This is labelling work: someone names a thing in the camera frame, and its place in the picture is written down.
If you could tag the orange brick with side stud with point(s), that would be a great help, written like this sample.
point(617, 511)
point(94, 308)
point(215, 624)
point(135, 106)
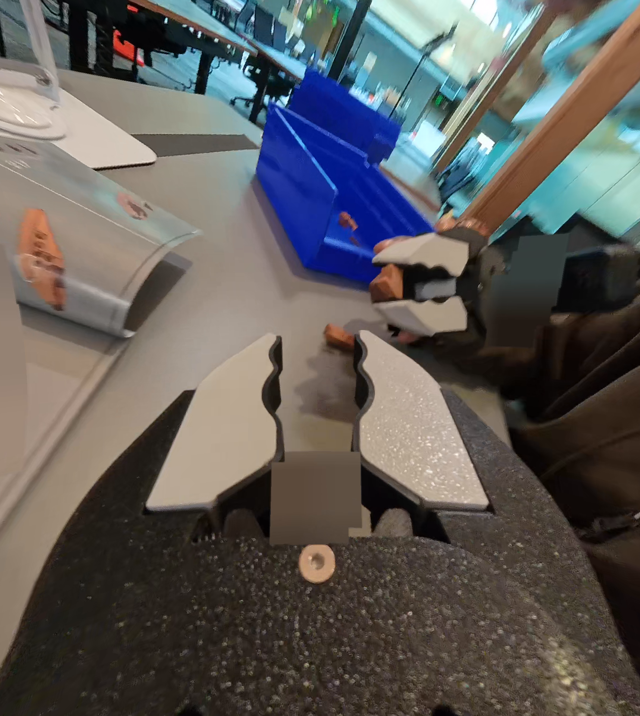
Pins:
point(339, 337)

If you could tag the wooden post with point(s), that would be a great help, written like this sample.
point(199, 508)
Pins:
point(555, 106)

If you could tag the brown jacket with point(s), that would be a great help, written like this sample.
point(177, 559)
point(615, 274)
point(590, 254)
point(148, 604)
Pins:
point(622, 475)

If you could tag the red plastic object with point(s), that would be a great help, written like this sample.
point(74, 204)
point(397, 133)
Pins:
point(127, 47)

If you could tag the black column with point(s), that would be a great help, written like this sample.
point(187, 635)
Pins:
point(351, 33)

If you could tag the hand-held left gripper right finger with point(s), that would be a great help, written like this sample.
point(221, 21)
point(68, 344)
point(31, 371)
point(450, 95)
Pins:
point(420, 442)

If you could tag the orange toy brick assembly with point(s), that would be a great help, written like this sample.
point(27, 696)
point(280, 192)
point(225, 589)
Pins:
point(387, 284)

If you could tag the grey desk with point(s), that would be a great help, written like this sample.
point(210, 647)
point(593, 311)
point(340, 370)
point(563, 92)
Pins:
point(213, 268)

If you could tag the open instruction booklet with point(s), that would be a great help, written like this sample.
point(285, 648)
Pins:
point(102, 184)

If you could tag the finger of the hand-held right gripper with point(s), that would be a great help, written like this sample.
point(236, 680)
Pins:
point(432, 249)
point(432, 316)

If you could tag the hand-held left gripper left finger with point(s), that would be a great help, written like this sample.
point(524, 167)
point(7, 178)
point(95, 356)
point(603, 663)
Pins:
point(225, 436)

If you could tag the blue plastic bin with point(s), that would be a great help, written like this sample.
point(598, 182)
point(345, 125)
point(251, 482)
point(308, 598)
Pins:
point(342, 112)
point(297, 201)

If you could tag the black tripod stand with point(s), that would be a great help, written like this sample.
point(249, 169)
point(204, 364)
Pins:
point(440, 39)

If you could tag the silver monitor stand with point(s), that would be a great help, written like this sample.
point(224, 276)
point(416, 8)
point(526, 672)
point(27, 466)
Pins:
point(102, 140)

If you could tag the long wooden-edged table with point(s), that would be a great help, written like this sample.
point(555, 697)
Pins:
point(197, 22)

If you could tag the person's right forearm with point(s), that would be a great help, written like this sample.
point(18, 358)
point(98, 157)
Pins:
point(577, 347)

